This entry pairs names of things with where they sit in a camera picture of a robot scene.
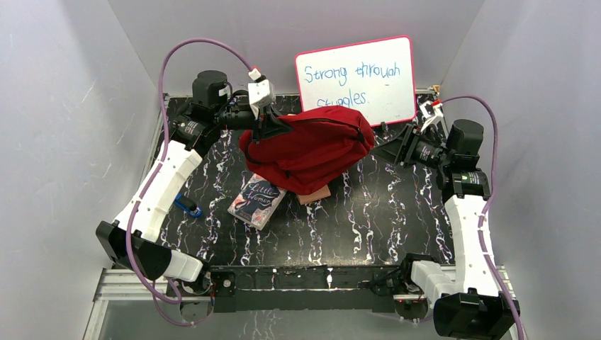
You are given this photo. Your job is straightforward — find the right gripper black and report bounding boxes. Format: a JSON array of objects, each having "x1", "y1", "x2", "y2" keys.
[{"x1": 368, "y1": 123, "x2": 452, "y2": 171}]

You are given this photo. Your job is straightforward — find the red student backpack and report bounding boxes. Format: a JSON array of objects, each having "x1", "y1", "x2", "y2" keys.
[{"x1": 239, "y1": 106, "x2": 375, "y2": 195}]

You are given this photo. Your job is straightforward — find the Little Women paperback book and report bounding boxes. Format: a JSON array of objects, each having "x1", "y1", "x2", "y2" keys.
[{"x1": 228, "y1": 174, "x2": 287, "y2": 230}]

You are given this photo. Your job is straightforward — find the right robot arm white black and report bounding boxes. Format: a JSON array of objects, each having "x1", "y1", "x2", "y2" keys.
[{"x1": 371, "y1": 119, "x2": 519, "y2": 339}]

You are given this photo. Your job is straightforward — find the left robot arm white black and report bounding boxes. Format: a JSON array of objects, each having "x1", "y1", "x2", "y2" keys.
[{"x1": 96, "y1": 68, "x2": 291, "y2": 295}]

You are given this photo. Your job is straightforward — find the blue stapler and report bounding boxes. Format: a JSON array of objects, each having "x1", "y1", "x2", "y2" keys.
[{"x1": 174, "y1": 193, "x2": 202, "y2": 218}]

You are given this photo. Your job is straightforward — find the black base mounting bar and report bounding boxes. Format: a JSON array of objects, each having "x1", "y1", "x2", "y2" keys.
[{"x1": 167, "y1": 265, "x2": 430, "y2": 319}]

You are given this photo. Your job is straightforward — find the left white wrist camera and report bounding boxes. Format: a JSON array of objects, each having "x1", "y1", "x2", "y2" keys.
[{"x1": 248, "y1": 67, "x2": 276, "y2": 108}]

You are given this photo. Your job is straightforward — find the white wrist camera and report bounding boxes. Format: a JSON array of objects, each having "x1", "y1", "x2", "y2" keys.
[
  {"x1": 248, "y1": 67, "x2": 276, "y2": 108},
  {"x1": 420, "y1": 100, "x2": 448, "y2": 135}
]

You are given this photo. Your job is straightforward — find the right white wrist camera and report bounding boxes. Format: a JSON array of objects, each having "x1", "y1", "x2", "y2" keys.
[{"x1": 420, "y1": 100, "x2": 448, "y2": 135}]

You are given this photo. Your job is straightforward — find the whiteboard with pink frame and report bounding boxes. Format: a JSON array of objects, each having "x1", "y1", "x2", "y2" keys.
[{"x1": 295, "y1": 35, "x2": 417, "y2": 126}]

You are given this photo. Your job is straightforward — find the aluminium frame rail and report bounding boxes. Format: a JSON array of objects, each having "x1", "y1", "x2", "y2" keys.
[{"x1": 83, "y1": 267, "x2": 527, "y2": 340}]

